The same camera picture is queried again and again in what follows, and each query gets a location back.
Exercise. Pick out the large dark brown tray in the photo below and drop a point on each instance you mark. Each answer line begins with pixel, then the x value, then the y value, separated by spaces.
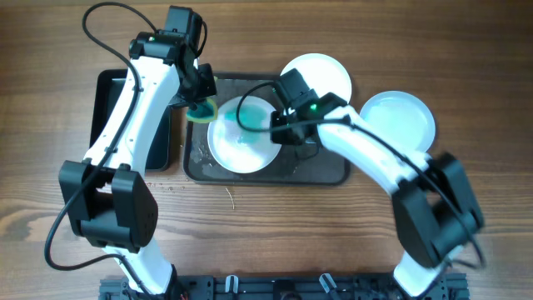
pixel 303 165

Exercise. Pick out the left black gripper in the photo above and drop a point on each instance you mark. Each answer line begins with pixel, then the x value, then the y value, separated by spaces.
pixel 206 88

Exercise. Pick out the white plate front stained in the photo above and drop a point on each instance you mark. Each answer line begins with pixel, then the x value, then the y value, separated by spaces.
pixel 235 149

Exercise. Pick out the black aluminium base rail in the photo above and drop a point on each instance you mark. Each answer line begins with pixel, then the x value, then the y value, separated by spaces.
pixel 452 286

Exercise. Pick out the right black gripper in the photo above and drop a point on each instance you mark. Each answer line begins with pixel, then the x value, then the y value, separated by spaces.
pixel 277 134

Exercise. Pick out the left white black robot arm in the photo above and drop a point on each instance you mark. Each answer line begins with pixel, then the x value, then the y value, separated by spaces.
pixel 106 198

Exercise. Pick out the small black water tray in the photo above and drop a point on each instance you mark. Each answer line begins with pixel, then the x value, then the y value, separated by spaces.
pixel 109 86

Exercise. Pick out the green yellow sponge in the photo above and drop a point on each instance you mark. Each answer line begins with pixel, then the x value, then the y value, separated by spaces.
pixel 206 112

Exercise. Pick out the white plate stained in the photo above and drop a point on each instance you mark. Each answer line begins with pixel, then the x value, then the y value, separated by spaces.
pixel 235 149
pixel 402 117

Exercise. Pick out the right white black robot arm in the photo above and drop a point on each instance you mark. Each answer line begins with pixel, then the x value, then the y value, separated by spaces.
pixel 434 205

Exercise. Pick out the white plate back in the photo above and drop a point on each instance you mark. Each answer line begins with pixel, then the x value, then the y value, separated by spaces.
pixel 322 73

